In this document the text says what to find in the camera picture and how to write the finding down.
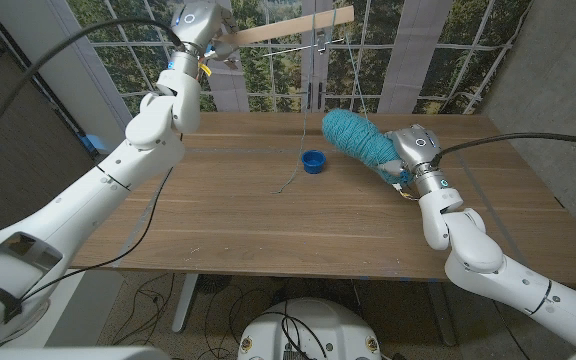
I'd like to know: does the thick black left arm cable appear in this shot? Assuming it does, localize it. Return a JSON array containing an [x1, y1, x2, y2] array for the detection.
[[0, 18, 187, 166]]

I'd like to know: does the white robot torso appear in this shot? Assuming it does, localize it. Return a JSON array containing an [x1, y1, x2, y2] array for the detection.
[[237, 297, 383, 360]]

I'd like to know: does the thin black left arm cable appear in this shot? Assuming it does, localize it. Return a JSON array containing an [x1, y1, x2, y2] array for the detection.
[[17, 167, 175, 302]]

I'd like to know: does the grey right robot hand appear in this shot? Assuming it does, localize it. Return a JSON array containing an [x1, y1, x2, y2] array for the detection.
[[377, 123, 444, 189]]

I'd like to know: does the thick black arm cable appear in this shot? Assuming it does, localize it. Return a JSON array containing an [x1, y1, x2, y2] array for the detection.
[[430, 132, 576, 169], [0, 18, 187, 166]]

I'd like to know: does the printed window forest backdrop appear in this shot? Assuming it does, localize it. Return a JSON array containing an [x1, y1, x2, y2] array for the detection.
[[65, 0, 534, 129]]

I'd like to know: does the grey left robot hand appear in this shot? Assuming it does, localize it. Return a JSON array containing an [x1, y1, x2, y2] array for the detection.
[[170, 1, 243, 71]]

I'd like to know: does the grey table leg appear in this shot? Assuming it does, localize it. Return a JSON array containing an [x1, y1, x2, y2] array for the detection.
[[425, 282, 458, 347]]

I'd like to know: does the black torso cable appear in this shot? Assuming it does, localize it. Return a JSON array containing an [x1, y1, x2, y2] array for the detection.
[[262, 310, 329, 360]]

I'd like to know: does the white table leg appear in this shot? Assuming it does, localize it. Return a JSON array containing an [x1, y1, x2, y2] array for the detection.
[[171, 273, 200, 335]]

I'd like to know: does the black floor cable tangle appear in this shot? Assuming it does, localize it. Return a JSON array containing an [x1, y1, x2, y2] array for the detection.
[[112, 272, 289, 360]]

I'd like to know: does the wooden rod with metal clips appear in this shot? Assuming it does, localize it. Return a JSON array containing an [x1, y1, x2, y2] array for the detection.
[[217, 5, 356, 59]]

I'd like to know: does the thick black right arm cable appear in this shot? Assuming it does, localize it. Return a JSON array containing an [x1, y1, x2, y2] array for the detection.
[[430, 132, 576, 169]]

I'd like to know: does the teal yarn skein with strand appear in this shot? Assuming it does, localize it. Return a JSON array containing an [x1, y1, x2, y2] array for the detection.
[[270, 9, 412, 195]]

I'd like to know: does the blue plastic cup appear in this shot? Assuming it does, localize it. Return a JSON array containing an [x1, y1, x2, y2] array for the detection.
[[301, 149, 327, 175]]

